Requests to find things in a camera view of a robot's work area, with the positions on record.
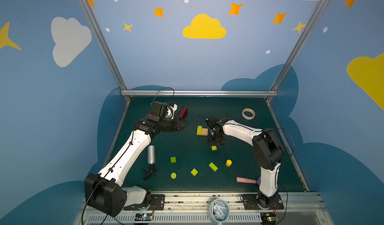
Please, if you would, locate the small green square block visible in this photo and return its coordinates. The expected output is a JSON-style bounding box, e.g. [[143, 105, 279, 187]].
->
[[191, 169, 198, 177]]

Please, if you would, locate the red metal bottle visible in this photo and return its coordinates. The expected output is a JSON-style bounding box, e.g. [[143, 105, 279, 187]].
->
[[178, 107, 188, 118]]

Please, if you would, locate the aluminium frame post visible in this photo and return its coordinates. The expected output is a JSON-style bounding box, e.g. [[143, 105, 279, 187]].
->
[[78, 0, 127, 92], [266, 0, 330, 104]]

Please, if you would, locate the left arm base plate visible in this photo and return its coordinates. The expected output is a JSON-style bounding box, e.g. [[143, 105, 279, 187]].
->
[[123, 194, 165, 211]]

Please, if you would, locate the white tape roll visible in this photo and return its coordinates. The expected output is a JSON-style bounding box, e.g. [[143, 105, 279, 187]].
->
[[242, 108, 256, 120]]

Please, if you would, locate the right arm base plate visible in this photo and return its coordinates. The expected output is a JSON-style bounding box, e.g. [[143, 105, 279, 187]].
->
[[241, 194, 285, 210]]

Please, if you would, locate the aluminium frame right post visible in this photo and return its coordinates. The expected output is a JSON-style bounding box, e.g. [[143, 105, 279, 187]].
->
[[266, 0, 330, 104]]

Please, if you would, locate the aluminium frame rear bar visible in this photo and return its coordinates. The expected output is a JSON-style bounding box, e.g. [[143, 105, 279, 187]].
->
[[121, 89, 278, 98]]

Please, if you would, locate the round bowl with white pieces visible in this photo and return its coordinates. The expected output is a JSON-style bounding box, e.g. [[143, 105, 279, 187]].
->
[[208, 199, 230, 225]]

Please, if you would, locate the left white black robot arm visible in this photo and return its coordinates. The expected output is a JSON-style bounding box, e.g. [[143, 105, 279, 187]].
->
[[84, 102, 188, 218]]

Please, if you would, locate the silver metal bottle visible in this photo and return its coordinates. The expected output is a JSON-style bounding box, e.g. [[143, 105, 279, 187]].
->
[[142, 146, 157, 181]]

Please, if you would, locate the aluminium frame left post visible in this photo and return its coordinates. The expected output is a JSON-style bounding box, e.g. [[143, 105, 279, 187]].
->
[[78, 0, 127, 92]]

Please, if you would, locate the left green circuit board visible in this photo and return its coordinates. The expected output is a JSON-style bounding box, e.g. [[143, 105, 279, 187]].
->
[[134, 214, 154, 223]]

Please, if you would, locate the pink purple brush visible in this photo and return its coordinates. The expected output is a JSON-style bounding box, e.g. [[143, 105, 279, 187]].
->
[[236, 177, 261, 185]]

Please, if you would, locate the right green circuit board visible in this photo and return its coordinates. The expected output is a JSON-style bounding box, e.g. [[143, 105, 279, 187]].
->
[[260, 213, 279, 225]]

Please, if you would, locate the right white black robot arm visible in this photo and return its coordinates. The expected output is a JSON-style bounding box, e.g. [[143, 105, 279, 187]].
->
[[205, 116, 285, 199]]

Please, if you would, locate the green circuit board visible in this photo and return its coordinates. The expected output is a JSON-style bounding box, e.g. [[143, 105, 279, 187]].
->
[[134, 214, 154, 223], [260, 213, 279, 225]]

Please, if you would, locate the aluminium front rail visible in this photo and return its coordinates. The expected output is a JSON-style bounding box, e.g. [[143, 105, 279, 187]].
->
[[74, 192, 333, 225]]

